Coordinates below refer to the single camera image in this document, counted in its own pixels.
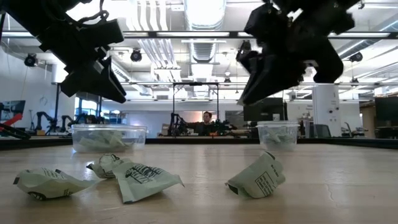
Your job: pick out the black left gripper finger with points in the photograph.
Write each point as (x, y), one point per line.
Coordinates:
(112, 77)
(96, 87)

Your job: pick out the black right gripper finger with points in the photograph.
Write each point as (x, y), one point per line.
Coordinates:
(248, 60)
(273, 77)

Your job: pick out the small clear plastic container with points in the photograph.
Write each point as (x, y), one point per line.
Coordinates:
(278, 125)

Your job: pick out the green sweetener packet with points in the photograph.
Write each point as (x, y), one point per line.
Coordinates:
(255, 182)
(90, 144)
(46, 186)
(120, 141)
(146, 183)
(107, 137)
(284, 140)
(273, 135)
(104, 166)

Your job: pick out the black background robot arm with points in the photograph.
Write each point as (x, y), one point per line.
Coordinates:
(53, 127)
(177, 124)
(224, 127)
(63, 123)

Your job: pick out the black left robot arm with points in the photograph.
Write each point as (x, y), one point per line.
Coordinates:
(37, 15)

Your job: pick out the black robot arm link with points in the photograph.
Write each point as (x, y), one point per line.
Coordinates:
(15, 133)

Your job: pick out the black ceiling spotlight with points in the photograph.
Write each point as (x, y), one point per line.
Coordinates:
(356, 57)
(31, 59)
(136, 55)
(245, 46)

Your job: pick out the black monitor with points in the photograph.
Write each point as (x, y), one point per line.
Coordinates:
(264, 110)

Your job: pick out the large clear plastic container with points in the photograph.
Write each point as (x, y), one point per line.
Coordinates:
(109, 127)

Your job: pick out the white column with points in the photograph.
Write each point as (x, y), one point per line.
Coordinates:
(326, 118)

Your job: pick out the black beam with light strips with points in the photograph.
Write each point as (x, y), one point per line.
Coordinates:
(186, 34)

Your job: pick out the person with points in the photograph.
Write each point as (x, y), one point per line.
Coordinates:
(205, 127)

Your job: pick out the dark large monitor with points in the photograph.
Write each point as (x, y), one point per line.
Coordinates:
(387, 115)

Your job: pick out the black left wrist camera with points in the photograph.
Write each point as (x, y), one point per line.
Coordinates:
(105, 32)

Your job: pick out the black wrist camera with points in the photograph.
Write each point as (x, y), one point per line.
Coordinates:
(105, 32)
(261, 21)

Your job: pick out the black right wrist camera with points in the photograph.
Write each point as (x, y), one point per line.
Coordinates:
(261, 21)

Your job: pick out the black post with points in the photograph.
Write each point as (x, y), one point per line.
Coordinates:
(58, 105)

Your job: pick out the black background rig frame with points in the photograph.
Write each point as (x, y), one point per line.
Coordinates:
(196, 83)

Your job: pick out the silver ceiling duct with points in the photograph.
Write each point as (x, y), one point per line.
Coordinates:
(203, 18)

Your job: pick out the dark wall screen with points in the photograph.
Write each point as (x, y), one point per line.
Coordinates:
(9, 107)

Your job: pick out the black aluminium table frame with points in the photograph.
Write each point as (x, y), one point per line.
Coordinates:
(342, 142)

